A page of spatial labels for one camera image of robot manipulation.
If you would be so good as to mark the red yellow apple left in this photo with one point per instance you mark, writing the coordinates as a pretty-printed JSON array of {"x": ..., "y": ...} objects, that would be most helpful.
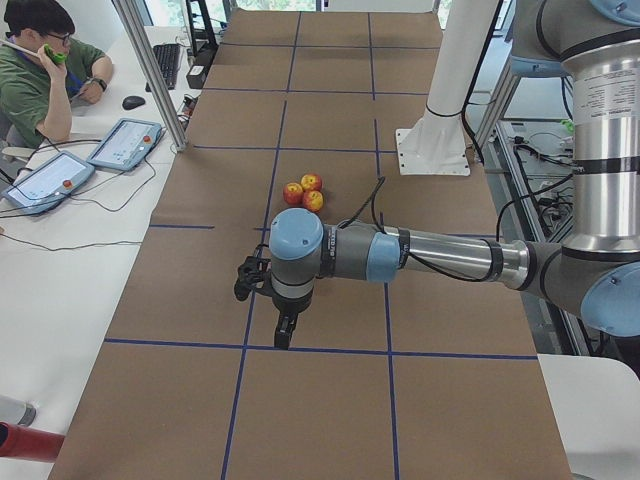
[{"x": 293, "y": 193}]

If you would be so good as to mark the black keyboard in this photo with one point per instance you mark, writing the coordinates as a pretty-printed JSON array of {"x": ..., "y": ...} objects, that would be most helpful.
[{"x": 168, "y": 58}]

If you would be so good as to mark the far blue teach pendant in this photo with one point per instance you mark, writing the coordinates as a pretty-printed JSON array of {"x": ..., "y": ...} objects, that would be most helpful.
[{"x": 126, "y": 145}]

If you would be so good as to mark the near blue teach pendant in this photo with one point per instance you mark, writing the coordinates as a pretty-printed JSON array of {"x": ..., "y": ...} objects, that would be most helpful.
[{"x": 47, "y": 186}]

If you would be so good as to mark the red yellow apple front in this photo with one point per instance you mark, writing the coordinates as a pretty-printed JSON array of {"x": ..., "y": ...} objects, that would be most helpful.
[{"x": 313, "y": 200}]

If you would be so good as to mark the person in green shirt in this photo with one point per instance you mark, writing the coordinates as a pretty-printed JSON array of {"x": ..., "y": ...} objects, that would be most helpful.
[{"x": 39, "y": 82}]

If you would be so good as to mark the black computer mouse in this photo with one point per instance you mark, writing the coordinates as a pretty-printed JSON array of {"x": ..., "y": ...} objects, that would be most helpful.
[{"x": 132, "y": 102}]

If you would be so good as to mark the blue teach pendant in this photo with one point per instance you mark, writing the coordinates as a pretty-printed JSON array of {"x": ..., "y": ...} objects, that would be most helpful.
[
  {"x": 47, "y": 186},
  {"x": 126, "y": 145}
]

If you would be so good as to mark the red yellow apple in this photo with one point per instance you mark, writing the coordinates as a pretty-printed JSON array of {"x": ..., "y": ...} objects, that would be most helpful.
[
  {"x": 311, "y": 182},
  {"x": 313, "y": 200},
  {"x": 293, "y": 193}
]

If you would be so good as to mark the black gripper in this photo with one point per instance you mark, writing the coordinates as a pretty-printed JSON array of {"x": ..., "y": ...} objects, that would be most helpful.
[{"x": 289, "y": 307}]

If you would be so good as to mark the aluminium frame post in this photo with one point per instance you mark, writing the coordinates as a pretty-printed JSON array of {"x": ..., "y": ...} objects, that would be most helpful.
[{"x": 133, "y": 25}]

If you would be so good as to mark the white camera stand pillar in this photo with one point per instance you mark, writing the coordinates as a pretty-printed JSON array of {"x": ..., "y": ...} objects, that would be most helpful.
[{"x": 436, "y": 145}]

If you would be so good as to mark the red cylinder bottle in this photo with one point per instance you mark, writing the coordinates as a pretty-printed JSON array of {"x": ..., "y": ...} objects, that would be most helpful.
[{"x": 25, "y": 443}]

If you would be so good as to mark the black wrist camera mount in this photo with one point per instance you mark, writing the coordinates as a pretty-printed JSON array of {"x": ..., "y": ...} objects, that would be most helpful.
[{"x": 253, "y": 276}]

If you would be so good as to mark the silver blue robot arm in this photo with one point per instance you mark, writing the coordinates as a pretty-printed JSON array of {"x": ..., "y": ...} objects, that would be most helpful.
[{"x": 594, "y": 273}]

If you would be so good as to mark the red yellow apple back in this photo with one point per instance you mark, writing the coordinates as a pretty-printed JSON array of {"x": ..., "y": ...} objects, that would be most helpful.
[{"x": 311, "y": 182}]

